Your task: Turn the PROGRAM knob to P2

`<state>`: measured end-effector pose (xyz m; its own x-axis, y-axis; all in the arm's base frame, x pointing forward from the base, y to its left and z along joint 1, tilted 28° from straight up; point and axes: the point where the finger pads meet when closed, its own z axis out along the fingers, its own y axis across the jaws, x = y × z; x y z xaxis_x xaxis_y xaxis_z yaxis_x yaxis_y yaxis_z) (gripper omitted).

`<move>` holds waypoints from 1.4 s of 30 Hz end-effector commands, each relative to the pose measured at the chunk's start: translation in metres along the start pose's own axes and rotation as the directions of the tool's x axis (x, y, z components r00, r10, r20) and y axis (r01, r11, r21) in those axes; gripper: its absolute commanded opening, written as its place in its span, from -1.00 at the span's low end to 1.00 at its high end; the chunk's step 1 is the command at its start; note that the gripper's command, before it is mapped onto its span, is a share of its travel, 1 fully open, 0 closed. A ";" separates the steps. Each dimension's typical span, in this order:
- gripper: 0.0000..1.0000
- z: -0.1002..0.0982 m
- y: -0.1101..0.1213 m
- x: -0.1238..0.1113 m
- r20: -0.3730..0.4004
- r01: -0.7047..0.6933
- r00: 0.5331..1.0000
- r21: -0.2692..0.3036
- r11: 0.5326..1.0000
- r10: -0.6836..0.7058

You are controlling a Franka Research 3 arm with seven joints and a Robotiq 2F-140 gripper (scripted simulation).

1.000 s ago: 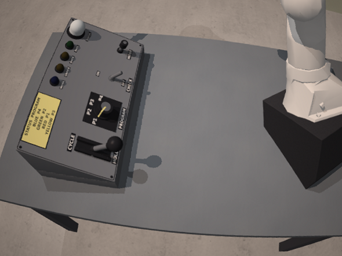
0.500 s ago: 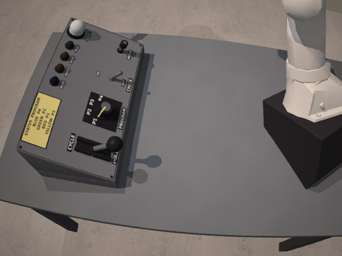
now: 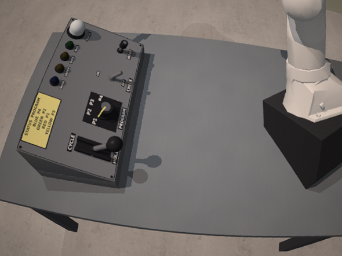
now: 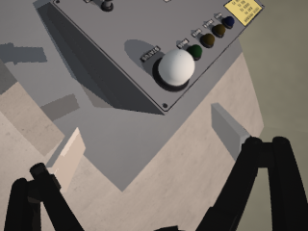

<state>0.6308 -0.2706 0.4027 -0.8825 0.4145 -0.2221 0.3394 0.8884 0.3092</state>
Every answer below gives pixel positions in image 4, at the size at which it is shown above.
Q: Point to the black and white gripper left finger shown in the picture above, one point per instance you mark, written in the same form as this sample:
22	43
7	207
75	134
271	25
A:
23	212

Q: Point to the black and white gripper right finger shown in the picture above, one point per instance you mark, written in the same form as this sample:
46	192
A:
289	206

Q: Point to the grey control console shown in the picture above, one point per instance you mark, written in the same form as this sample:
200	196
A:
123	44

